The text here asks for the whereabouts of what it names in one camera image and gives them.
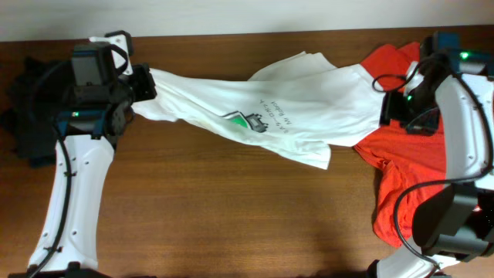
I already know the white t-shirt with robot print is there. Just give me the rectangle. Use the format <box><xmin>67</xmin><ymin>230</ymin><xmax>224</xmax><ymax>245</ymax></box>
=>
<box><xmin>132</xmin><ymin>52</ymin><xmax>384</xmax><ymax>170</ymax></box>

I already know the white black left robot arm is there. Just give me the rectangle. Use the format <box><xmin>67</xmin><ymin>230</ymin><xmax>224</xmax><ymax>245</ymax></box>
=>
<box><xmin>8</xmin><ymin>41</ymin><xmax>156</xmax><ymax>277</ymax></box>

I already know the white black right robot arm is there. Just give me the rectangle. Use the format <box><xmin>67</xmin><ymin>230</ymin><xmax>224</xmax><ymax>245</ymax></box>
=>
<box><xmin>367</xmin><ymin>32</ymin><xmax>493</xmax><ymax>278</ymax></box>

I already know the black folded clothes pile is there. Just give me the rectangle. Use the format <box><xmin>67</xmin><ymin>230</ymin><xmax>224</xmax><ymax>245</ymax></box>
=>
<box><xmin>1</xmin><ymin>56</ymin><xmax>74</xmax><ymax>168</ymax></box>

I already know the red t-shirt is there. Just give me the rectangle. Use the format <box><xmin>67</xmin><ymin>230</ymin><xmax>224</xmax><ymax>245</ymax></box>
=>
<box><xmin>354</xmin><ymin>42</ymin><xmax>446</xmax><ymax>248</ymax></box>

